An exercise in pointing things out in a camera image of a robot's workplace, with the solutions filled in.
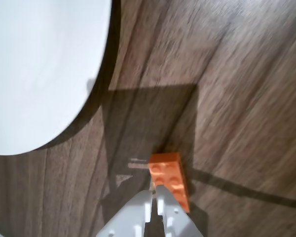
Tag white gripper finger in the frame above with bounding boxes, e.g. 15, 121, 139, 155
155, 185, 203, 237
96, 190, 153, 237

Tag orange lego block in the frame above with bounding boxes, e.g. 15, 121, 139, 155
148, 152, 191, 214

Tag white round plate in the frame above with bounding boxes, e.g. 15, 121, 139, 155
0, 0, 114, 156

